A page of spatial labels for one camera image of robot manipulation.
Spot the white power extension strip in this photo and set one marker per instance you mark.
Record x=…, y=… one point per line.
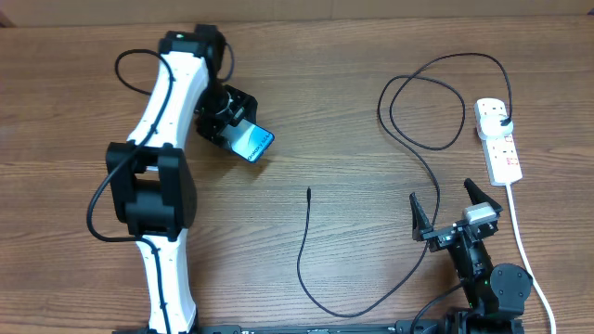
x=500, y=154

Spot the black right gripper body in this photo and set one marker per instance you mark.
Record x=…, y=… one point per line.
x=442, y=237

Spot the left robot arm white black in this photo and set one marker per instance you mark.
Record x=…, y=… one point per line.
x=152, y=188

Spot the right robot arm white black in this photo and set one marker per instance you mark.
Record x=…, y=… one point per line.
x=496, y=294

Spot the white USB charger plug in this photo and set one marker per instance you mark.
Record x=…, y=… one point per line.
x=494, y=126

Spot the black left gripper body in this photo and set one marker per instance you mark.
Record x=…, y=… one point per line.
x=224, y=104

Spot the blue Samsung Galaxy smartphone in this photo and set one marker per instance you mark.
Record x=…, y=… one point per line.
x=247, y=140

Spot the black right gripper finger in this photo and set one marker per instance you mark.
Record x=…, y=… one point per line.
x=421, y=225
x=477, y=196

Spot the brown cardboard backdrop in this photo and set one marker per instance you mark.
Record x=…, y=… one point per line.
x=56, y=13

